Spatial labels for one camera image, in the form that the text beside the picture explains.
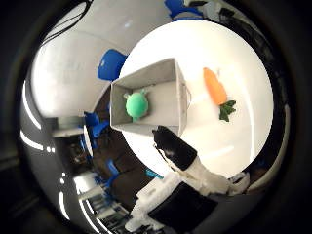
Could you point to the blue chair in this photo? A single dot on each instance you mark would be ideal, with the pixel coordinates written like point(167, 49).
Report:
point(96, 125)
point(180, 7)
point(112, 169)
point(111, 64)

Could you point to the grey open box container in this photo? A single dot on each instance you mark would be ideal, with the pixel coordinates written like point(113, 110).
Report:
point(162, 97)

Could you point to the orange carrot plush toy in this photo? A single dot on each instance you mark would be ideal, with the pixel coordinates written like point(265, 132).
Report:
point(214, 86)

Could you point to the green turtle plush toy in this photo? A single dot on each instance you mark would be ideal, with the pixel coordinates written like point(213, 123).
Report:
point(136, 104)

